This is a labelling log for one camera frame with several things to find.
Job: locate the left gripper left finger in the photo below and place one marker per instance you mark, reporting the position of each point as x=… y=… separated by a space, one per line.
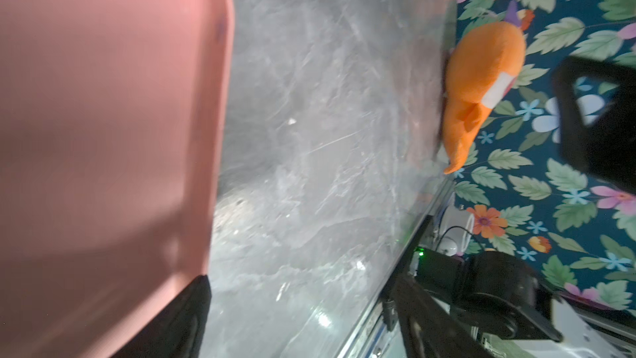
x=178 y=330

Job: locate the pink plastic tray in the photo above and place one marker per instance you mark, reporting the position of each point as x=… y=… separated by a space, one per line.
x=112 y=117

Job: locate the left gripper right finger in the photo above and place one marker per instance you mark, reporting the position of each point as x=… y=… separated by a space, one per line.
x=605 y=148

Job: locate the orange plush toy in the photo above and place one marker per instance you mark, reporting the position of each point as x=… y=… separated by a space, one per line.
x=480 y=72

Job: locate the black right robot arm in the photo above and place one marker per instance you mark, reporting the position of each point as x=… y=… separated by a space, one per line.
x=491 y=305

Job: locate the white alarm clock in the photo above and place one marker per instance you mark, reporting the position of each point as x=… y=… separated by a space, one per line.
x=456 y=232

